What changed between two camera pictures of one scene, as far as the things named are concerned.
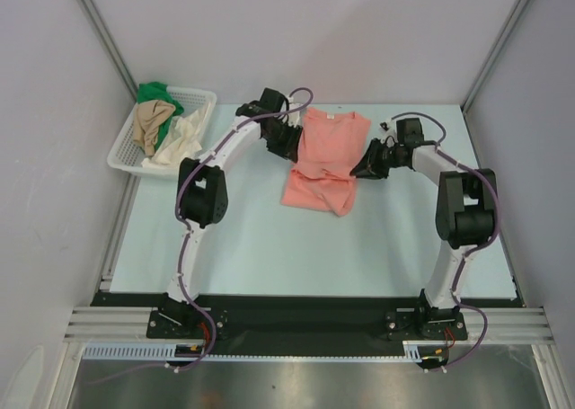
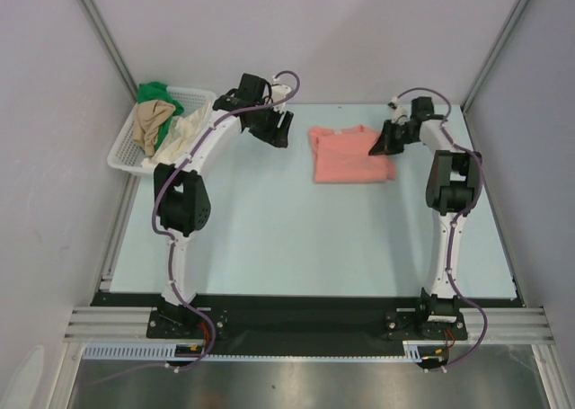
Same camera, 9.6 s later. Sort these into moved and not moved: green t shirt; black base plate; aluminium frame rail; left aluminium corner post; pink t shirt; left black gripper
Moved: pink t shirt; left black gripper
Not moved: left aluminium corner post; aluminium frame rail; green t shirt; black base plate
